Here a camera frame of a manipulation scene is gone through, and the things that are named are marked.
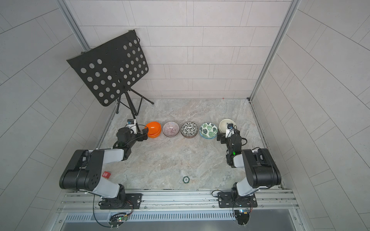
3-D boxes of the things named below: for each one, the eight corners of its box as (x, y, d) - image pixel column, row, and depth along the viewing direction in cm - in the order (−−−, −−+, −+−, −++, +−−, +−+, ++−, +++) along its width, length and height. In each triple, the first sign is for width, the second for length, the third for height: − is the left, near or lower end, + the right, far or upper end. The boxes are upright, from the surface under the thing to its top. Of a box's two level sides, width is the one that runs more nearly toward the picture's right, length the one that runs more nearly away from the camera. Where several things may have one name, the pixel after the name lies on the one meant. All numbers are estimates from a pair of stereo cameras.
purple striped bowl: (163, 138, 96) (161, 133, 91) (165, 127, 102) (163, 121, 97) (178, 138, 96) (178, 133, 91) (179, 127, 102) (178, 121, 97)
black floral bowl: (179, 135, 98) (178, 130, 93) (186, 124, 104) (186, 119, 99) (192, 142, 94) (192, 137, 89) (199, 130, 100) (200, 125, 95)
